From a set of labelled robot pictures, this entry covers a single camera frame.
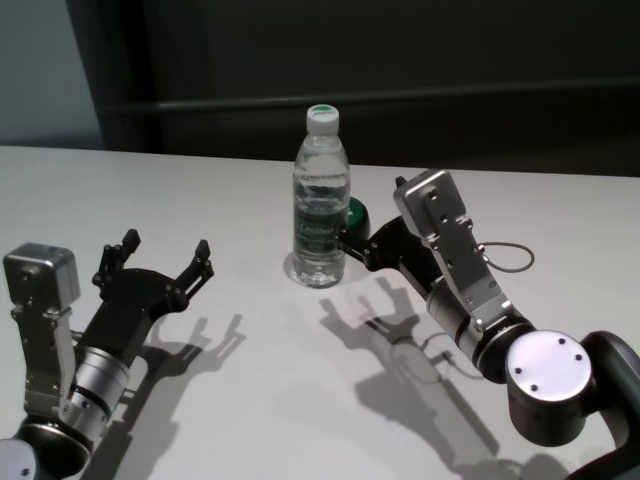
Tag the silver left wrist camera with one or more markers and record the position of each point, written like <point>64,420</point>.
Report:
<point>42,300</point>

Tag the clear water bottle green label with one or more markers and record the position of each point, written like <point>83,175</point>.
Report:
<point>320,230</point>

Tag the dark vertical column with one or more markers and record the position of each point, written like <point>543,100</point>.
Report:
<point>132,75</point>

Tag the grey horizontal rail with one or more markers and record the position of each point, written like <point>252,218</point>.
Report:
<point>400,105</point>

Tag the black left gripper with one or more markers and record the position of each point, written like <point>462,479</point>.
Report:
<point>132,310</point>

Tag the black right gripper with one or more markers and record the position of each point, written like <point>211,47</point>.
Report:
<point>400,245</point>

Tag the green button black base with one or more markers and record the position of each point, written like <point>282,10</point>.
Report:
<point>359,220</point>

